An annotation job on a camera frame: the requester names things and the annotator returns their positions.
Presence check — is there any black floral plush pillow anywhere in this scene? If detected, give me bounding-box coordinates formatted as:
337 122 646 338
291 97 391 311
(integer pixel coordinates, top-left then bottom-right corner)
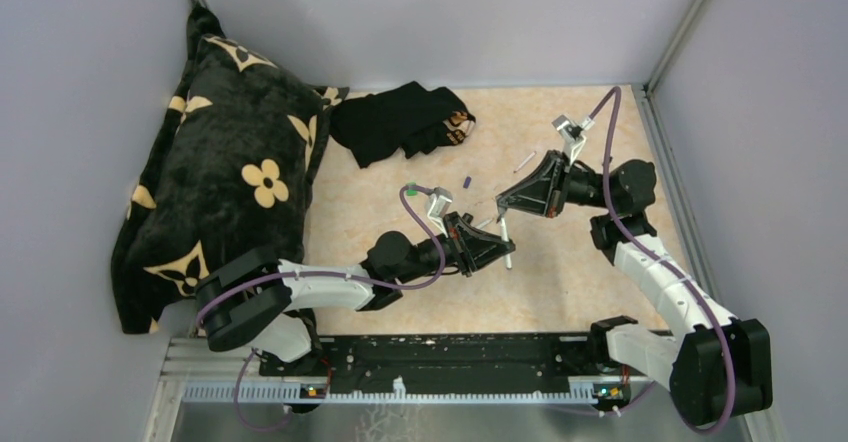
110 5 348 335

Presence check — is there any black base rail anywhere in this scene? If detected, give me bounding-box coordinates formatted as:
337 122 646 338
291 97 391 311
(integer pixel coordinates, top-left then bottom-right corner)
259 332 647 405

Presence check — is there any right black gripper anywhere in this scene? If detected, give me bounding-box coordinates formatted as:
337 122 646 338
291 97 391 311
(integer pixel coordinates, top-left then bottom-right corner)
497 150 616 219

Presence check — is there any black folded cloth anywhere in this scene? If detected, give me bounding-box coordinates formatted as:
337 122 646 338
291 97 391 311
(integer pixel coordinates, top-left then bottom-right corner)
330 82 477 168

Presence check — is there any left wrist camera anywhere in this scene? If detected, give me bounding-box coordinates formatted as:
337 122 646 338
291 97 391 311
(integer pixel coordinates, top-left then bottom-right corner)
426 187 453 222

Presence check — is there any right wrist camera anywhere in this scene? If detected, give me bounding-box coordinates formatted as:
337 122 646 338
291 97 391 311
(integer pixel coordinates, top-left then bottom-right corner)
552 115 595 164

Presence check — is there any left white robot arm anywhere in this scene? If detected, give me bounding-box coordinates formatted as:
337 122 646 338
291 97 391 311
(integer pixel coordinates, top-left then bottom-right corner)
195 212 516 376

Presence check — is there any white pen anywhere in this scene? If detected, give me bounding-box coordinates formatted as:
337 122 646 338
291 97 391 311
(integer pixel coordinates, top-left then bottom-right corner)
513 151 537 173
474 218 494 229
498 216 513 270

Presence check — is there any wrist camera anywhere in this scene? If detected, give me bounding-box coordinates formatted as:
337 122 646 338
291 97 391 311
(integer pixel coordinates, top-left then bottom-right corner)
426 187 453 222
552 115 595 164

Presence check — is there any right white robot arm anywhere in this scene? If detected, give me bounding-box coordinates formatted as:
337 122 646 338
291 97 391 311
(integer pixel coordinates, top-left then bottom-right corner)
495 150 773 426

